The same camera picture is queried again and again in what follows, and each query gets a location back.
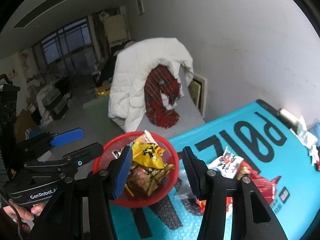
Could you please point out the white snack packet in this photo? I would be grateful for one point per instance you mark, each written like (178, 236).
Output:
(227, 164)

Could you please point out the orange red snack packet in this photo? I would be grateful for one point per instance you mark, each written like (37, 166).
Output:
(229, 205)

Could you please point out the light blue deer humidifier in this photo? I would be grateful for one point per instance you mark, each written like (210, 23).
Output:
(315, 130)

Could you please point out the person's left hand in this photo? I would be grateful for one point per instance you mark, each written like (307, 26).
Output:
(24, 214)

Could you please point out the window with dark frame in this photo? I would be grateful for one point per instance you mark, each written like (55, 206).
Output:
(67, 51)

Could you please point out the beige bread snack packet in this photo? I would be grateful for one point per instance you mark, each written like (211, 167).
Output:
(146, 138)

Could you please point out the wall access panel frame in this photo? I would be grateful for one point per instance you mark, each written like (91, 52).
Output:
(198, 92)

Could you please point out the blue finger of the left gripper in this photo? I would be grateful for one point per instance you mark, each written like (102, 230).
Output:
(67, 137)
(84, 155)

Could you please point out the red plastic mesh basket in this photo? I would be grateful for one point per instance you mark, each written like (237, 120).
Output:
(170, 156)

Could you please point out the red plaid scarf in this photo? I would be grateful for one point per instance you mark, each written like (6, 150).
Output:
(161, 91)

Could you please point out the crumpled white tissue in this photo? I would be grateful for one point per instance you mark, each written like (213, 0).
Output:
(308, 140)

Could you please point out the white quilted jacket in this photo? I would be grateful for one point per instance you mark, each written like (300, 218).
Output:
(126, 105)

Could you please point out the nutritious cereal packet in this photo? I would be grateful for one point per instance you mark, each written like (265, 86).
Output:
(146, 180)

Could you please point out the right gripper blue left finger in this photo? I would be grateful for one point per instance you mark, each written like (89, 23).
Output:
(118, 172)

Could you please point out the dark red foil packet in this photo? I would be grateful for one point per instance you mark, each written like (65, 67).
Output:
(260, 182)

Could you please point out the clear zip bag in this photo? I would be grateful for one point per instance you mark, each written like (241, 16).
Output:
(183, 189)

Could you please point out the teal mat with black letters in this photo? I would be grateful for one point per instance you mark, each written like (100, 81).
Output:
(251, 141)

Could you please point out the yellow black snack packet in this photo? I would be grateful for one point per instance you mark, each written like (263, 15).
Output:
(148, 154)

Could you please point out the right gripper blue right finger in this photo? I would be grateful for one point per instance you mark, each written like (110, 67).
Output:
(196, 170)

